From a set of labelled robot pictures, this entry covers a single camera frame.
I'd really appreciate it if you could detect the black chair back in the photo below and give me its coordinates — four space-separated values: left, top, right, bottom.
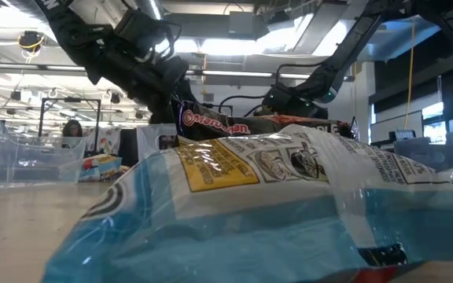
118 127 139 167

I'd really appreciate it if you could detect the white patterned cloth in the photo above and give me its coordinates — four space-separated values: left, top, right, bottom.
84 127 122 156

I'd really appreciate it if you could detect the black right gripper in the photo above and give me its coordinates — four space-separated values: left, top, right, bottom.
261 86 330 119

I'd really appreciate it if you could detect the person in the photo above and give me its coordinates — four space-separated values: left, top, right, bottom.
61 119 84 149

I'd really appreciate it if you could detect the yellow hanging cable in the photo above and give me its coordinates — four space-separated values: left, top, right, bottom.
403 19 416 130

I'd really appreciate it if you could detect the bright ceiling light panel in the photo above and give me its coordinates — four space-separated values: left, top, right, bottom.
173 37 274 56

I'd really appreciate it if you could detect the silver ceiling duct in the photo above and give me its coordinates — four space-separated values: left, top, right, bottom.
134 0 164 20

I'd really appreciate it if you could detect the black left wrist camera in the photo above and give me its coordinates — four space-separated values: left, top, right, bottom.
112 8 183 61

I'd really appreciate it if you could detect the black ceiling-mounted device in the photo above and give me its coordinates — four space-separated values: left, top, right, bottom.
17 30 46 54

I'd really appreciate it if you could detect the long ceiling light tube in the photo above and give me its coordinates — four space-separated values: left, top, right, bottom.
186 69 312 79
0 61 88 72

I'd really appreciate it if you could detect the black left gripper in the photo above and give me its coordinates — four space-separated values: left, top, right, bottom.
102 42 198 125

